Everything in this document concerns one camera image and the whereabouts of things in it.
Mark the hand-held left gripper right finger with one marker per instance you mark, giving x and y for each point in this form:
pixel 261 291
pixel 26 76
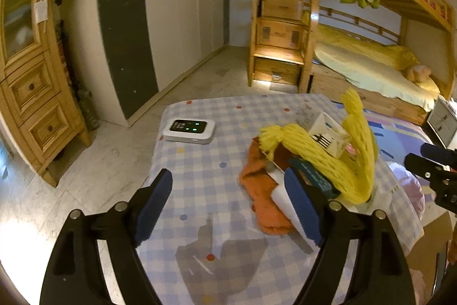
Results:
pixel 303 208

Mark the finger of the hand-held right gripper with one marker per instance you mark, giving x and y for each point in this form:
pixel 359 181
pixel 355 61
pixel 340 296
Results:
pixel 421 165
pixel 433 152

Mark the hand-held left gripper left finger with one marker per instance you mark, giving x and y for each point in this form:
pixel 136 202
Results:
pixel 155 205

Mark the teal snack packet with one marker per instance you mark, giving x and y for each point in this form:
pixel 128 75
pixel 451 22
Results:
pixel 314 176

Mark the small white carton box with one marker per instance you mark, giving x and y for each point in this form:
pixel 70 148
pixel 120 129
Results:
pixel 326 128

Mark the pale pink plastic bag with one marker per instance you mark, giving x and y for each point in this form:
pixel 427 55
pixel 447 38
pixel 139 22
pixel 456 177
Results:
pixel 407 183

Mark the small white drawer unit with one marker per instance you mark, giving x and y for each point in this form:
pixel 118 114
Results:
pixel 442 119

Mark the colourful floor rug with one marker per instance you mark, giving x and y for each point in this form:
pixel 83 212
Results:
pixel 392 133

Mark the cardboard box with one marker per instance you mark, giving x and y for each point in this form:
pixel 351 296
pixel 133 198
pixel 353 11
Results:
pixel 428 237

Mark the orange knitted glove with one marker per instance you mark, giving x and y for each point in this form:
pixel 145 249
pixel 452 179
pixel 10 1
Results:
pixel 260 183

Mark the blue checkered tablecloth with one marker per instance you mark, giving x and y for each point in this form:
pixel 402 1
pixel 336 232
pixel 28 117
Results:
pixel 200 165

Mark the wooden bunk bed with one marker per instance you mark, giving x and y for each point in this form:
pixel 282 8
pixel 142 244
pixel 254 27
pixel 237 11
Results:
pixel 389 105

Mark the white device with green lights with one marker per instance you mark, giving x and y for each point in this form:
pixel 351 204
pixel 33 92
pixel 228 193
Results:
pixel 187 133

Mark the beige plush toy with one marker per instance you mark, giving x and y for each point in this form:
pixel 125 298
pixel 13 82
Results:
pixel 417 72

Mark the pale yellow bedsheet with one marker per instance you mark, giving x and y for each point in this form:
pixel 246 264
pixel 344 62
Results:
pixel 357 72

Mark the camouflage bag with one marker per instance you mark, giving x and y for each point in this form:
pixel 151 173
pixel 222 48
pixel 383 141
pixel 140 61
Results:
pixel 87 108

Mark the yellow blanket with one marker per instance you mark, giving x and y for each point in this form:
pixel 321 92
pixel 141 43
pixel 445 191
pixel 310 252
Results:
pixel 375 47

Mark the wooden cabinet with drawers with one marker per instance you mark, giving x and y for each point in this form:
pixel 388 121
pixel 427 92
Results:
pixel 35 87

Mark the wooden stair drawers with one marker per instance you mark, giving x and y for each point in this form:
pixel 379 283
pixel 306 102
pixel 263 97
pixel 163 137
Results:
pixel 278 30

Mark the white wardrobe with black panel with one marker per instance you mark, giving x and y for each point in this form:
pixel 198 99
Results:
pixel 175 22

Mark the white paper note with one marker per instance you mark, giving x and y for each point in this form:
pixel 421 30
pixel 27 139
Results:
pixel 41 11

